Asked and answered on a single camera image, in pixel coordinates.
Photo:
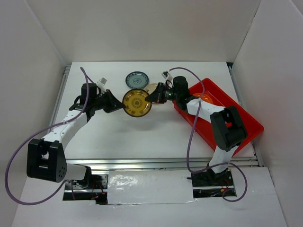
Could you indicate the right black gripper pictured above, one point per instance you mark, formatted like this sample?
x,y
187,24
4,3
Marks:
x,y
157,95

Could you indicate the white foil-taped panel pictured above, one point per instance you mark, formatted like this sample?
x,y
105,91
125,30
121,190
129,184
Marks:
x,y
149,187

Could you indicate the red plastic bin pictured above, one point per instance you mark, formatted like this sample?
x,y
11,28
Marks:
x,y
248,111

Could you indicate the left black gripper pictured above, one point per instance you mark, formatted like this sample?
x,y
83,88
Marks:
x,y
114,104

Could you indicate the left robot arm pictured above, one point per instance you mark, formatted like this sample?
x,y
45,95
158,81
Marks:
x,y
46,157

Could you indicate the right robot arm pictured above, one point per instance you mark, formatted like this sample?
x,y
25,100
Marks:
x,y
227,125

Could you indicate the blue patterned plate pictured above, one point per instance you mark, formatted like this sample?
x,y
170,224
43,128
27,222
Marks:
x,y
137,80

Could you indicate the beige floral plate back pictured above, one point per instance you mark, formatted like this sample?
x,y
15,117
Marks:
x,y
150,88

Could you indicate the orange plate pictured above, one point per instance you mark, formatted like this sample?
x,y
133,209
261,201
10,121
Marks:
x,y
204,97

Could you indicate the yellow patterned plate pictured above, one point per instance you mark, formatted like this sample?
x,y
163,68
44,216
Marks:
x,y
135,103

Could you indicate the aluminium rail frame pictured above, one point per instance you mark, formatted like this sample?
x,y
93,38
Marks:
x,y
118,141

